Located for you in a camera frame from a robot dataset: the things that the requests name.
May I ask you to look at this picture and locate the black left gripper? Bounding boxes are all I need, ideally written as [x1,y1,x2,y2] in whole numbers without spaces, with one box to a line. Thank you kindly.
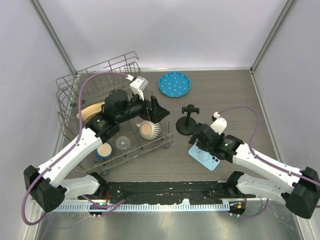
[116,89,170,124]

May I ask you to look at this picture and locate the phone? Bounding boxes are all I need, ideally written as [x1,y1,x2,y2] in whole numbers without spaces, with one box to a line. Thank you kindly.
[188,144,220,171]

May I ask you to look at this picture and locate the black phone stand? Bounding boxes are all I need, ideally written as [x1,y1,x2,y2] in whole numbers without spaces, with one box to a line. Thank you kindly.
[176,104,200,136]

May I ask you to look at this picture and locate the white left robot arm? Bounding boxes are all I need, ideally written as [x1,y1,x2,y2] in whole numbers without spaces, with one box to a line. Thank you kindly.
[23,89,170,213]

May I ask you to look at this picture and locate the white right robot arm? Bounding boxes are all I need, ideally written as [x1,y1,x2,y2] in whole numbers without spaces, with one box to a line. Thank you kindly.
[189,123,320,219]

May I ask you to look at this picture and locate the blue polka dot plate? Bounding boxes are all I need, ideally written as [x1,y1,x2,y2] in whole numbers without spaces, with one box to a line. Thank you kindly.
[158,71,192,98]

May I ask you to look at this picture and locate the clear drinking glass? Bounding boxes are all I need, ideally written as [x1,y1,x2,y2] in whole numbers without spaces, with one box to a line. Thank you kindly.
[116,136,131,150]

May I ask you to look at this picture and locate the beige wooden bowl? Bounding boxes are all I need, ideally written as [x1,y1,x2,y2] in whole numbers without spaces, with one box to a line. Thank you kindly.
[76,102,105,123]

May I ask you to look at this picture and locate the dark blue mug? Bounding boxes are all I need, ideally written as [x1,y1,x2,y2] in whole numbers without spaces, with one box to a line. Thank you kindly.
[94,142,113,164]

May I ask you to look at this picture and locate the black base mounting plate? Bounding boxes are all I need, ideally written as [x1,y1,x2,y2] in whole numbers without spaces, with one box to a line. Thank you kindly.
[86,181,246,205]

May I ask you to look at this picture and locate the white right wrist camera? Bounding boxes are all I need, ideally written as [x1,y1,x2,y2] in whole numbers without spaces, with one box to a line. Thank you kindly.
[210,112,227,135]

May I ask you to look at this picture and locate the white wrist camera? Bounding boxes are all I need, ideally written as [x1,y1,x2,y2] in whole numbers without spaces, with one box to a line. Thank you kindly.
[126,74,149,101]
[210,112,227,135]

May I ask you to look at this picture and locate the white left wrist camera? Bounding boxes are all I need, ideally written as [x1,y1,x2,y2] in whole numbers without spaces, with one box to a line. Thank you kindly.
[126,74,149,101]

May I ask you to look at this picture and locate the grey wire dish rack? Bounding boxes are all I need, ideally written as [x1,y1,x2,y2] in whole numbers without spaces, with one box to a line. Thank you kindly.
[56,51,174,176]

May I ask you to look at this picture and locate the white slotted cable duct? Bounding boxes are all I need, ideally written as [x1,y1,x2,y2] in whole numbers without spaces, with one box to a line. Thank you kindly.
[53,201,230,213]

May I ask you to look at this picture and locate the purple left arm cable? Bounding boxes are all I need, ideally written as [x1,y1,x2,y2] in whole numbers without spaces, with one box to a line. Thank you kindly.
[21,72,131,227]

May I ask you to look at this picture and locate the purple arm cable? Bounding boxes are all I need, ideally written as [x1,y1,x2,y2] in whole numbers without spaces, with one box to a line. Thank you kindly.
[217,106,320,218]
[21,72,131,227]

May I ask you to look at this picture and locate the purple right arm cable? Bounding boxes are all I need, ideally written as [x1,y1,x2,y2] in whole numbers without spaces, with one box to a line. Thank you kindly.
[217,106,320,218]

